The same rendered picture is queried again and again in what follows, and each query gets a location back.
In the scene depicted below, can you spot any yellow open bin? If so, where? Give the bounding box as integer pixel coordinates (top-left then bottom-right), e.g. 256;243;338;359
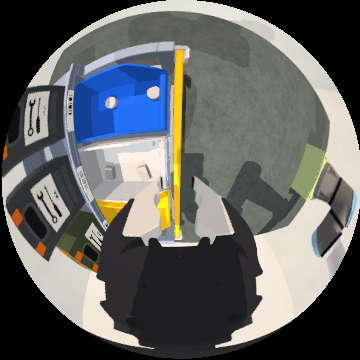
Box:
96;186;171;230

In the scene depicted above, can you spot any grey metal shelf rack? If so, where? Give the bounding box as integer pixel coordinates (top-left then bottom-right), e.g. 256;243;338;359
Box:
22;42;189;245

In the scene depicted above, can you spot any yellow vertical bar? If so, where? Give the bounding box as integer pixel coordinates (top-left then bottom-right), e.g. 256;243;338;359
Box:
174;50;183;238

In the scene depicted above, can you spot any blue bin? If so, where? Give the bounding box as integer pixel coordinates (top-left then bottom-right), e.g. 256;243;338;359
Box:
74;63;168;144

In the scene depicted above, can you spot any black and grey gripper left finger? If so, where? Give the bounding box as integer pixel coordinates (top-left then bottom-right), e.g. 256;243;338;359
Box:
96;176;163;282

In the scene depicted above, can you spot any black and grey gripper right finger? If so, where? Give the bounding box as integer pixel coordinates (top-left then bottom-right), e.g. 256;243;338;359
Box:
192;176;263;277

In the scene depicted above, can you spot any olive green storage case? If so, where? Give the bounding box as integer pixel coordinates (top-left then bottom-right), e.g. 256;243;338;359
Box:
56;210;105;273

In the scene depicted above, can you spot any dark grey tool case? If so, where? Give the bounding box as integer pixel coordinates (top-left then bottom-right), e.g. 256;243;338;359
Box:
2;85;65;177
6;155;86;262

